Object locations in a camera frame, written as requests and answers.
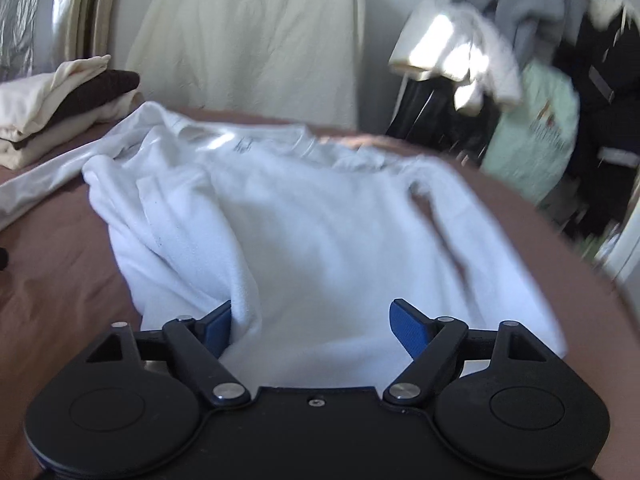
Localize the dark brown folded garment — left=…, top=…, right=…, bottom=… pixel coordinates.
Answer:
left=11, top=69, right=141, bottom=151

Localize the cream folded garment bottom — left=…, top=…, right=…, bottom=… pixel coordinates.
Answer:
left=0, top=90, right=138, bottom=170

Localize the cream covered mattress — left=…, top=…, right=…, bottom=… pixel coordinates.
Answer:
left=126, top=0, right=366, bottom=129

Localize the silver foil sheet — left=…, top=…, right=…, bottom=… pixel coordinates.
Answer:
left=1, top=0, right=53, bottom=82

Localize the white long-sleeve shirt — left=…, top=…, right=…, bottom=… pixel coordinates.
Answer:
left=1, top=102, right=566, bottom=390

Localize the cream folded garment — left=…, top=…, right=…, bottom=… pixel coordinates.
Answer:
left=0, top=90, right=138, bottom=170
left=0, top=54, right=111, bottom=142

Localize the white puffer jacket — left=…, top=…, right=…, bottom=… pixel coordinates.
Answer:
left=388, top=0, right=523, bottom=116

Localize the cream folded garment top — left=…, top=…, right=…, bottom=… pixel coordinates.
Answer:
left=0, top=54, right=111, bottom=142

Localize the beige curtain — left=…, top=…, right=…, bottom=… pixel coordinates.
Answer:
left=51, top=0, right=115, bottom=65

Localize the black hanging garment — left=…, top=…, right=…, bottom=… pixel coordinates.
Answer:
left=386, top=77, right=500, bottom=166

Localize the mint green printed bag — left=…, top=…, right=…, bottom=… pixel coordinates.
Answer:
left=480, top=61, right=580, bottom=205

